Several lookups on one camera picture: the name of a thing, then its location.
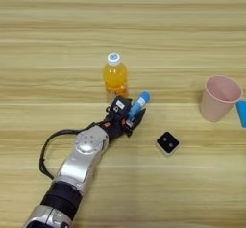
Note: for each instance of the black cube white base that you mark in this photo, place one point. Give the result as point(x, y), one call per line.
point(168, 143)

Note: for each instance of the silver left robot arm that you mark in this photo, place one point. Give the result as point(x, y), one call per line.
point(80, 164)

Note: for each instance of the blue glue stick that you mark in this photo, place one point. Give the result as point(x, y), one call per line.
point(140, 103)

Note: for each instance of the blue bar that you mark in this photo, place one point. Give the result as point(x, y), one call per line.
point(242, 113)

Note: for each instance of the orange juice bottle white cap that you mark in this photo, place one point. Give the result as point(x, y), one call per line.
point(115, 78)

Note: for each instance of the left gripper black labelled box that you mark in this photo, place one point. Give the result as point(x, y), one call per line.
point(120, 108)

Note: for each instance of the pink plastic cup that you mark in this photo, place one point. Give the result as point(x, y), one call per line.
point(219, 100)

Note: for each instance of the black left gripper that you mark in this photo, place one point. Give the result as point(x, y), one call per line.
point(117, 129)

